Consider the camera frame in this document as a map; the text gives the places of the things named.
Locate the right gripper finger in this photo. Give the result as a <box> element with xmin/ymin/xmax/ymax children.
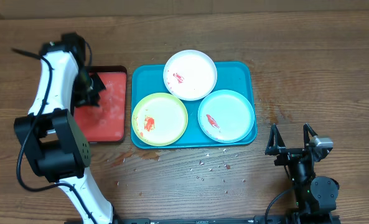
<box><xmin>303</xmin><ymin>123</ymin><xmax>317</xmax><ymax>147</ymax></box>
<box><xmin>265</xmin><ymin>123</ymin><xmax>286</xmax><ymax>156</ymax></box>

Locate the yellow-green plate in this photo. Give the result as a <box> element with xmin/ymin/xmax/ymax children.
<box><xmin>131</xmin><ymin>93</ymin><xmax>189</xmax><ymax>147</ymax></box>

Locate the white plate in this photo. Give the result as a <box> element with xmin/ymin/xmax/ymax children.
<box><xmin>163</xmin><ymin>50</ymin><xmax>218</xmax><ymax>101</ymax></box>

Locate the green and orange sponge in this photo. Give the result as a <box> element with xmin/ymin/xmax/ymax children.
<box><xmin>90</xmin><ymin>73</ymin><xmax>106</xmax><ymax>93</ymax></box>

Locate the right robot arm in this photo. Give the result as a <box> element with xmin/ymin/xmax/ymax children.
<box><xmin>263</xmin><ymin>123</ymin><xmax>340</xmax><ymax>223</ymax></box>

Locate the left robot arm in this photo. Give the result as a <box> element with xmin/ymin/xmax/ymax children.
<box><xmin>14</xmin><ymin>32</ymin><xmax>122</xmax><ymax>223</ymax></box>

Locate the dark red water tray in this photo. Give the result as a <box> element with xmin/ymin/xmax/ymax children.
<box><xmin>74</xmin><ymin>65</ymin><xmax>127</xmax><ymax>143</ymax></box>

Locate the teal plastic tray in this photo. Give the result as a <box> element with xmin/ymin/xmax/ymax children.
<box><xmin>131</xmin><ymin>61</ymin><xmax>255</xmax><ymax>149</ymax></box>

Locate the light blue plate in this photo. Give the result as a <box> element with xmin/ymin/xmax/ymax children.
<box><xmin>197</xmin><ymin>90</ymin><xmax>256</xmax><ymax>144</ymax></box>

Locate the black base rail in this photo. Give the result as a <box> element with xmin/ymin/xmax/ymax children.
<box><xmin>64</xmin><ymin>214</ymin><xmax>340</xmax><ymax>224</ymax></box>

